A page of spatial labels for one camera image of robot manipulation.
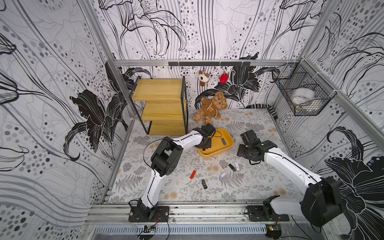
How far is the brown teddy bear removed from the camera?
1.10m

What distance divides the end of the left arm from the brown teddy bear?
9.4 inches

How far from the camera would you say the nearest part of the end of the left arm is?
74cm
